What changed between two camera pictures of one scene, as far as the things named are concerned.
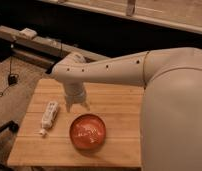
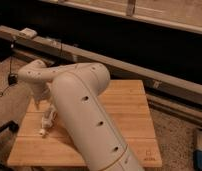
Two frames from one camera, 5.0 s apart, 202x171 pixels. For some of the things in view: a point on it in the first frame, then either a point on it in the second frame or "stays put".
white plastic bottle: (49, 116) stays put
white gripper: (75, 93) to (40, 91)
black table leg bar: (12, 126) stays put
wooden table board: (119, 106) stays put
